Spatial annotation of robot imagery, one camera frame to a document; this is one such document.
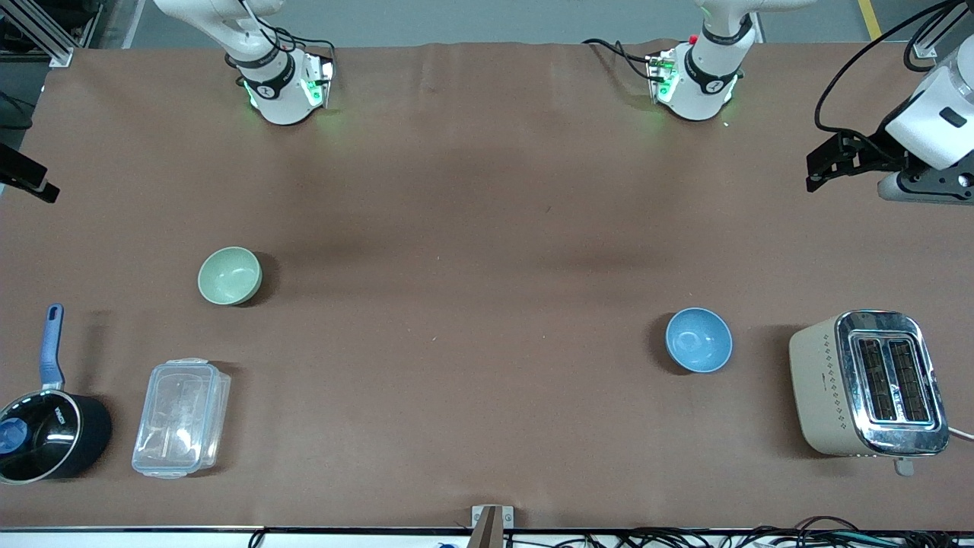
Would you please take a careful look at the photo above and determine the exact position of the green bowl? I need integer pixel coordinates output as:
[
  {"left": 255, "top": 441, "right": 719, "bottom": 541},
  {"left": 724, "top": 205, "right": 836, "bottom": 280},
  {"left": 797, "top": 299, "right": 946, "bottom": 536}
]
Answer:
[{"left": 197, "top": 246, "right": 263, "bottom": 307}]

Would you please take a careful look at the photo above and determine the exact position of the blue bowl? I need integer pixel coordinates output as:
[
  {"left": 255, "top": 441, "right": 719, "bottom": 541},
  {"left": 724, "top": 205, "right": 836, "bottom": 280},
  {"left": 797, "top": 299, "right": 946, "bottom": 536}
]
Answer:
[{"left": 665, "top": 307, "right": 734, "bottom": 374}]

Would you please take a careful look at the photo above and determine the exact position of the beige chrome toaster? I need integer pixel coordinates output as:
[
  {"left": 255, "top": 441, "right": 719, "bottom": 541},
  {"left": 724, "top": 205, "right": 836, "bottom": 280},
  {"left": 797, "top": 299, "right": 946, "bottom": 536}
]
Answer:
[{"left": 788, "top": 309, "right": 952, "bottom": 478}]

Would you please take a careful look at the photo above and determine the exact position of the blue lid knob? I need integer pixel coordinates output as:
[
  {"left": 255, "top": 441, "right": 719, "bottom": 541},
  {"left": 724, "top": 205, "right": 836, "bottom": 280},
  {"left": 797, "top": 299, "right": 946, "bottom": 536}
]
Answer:
[{"left": 0, "top": 418, "right": 31, "bottom": 457}]

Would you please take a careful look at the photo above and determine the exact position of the clear plastic food container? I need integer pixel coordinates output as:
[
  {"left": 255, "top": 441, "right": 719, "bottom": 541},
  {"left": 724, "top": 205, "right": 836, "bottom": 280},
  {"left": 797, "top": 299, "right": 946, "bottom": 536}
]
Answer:
[{"left": 131, "top": 358, "right": 232, "bottom": 480}]

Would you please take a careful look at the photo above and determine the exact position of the brown tablecloth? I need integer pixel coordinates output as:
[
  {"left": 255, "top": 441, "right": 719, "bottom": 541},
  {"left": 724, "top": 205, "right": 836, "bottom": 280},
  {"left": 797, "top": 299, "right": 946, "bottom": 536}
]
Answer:
[{"left": 0, "top": 40, "right": 974, "bottom": 532}]

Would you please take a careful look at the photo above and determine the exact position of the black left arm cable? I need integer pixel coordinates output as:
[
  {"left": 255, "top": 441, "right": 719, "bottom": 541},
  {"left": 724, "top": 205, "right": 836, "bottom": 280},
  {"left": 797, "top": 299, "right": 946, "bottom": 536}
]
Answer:
[{"left": 813, "top": 0, "right": 961, "bottom": 136}]

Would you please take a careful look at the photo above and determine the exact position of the aluminium frame profile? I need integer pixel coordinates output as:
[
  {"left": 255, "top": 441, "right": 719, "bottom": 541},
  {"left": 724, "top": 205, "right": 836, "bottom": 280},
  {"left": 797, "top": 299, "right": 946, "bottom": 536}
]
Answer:
[
  {"left": 906, "top": 0, "right": 974, "bottom": 60},
  {"left": 0, "top": 0, "right": 98, "bottom": 69}
]

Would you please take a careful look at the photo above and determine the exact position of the black left base cable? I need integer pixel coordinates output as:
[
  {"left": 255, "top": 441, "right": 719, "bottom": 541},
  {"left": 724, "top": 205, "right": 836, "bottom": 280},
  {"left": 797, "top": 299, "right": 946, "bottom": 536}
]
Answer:
[{"left": 581, "top": 37, "right": 657, "bottom": 83}]

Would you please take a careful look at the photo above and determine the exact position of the black base cable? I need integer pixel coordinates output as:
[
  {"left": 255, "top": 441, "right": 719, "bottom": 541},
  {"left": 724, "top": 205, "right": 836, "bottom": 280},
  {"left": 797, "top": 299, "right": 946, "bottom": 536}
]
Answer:
[
  {"left": 263, "top": 27, "right": 337, "bottom": 65},
  {"left": 581, "top": 37, "right": 657, "bottom": 83}
]

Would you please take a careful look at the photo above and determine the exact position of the black saucepan blue handle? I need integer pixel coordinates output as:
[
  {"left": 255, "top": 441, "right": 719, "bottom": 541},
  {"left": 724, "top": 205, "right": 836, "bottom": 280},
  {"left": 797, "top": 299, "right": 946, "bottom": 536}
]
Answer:
[{"left": 0, "top": 304, "right": 113, "bottom": 486}]

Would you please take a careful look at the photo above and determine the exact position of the black right base cable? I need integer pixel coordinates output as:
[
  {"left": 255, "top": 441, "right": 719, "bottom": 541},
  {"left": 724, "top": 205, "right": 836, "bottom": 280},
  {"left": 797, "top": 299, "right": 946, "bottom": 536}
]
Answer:
[{"left": 263, "top": 27, "right": 337, "bottom": 65}]

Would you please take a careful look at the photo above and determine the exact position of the black cable bundle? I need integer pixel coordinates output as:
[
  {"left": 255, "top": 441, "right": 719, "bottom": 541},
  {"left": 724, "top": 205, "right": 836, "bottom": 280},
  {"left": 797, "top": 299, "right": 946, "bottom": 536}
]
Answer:
[{"left": 567, "top": 516, "right": 974, "bottom": 548}]

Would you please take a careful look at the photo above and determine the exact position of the metal bracket with brown post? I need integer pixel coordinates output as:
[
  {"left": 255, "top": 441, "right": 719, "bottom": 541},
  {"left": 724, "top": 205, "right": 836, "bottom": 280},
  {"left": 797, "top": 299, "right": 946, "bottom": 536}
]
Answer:
[{"left": 467, "top": 505, "right": 515, "bottom": 548}]

